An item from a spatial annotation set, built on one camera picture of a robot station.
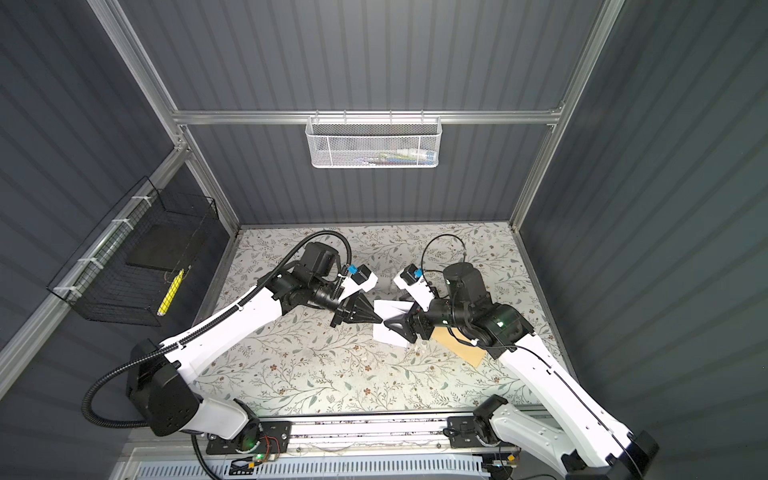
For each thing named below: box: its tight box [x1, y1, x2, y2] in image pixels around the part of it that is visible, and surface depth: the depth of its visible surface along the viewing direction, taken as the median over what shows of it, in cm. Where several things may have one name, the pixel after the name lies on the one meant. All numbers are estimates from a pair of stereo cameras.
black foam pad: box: [125, 224, 199, 272], surface depth 77 cm
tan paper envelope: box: [431, 326, 487, 368], surface depth 61 cm
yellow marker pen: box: [156, 269, 185, 317], surface depth 70 cm
